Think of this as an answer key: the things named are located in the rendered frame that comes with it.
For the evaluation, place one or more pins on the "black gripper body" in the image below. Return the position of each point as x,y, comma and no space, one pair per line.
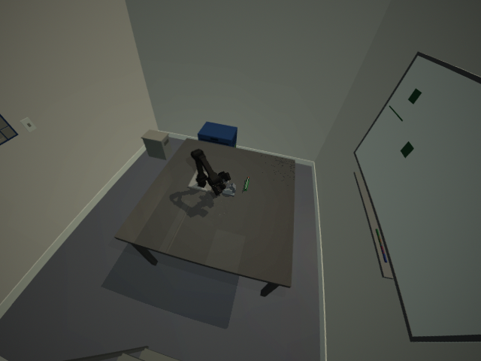
225,176

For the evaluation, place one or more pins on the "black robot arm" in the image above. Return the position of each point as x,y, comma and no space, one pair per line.
213,178

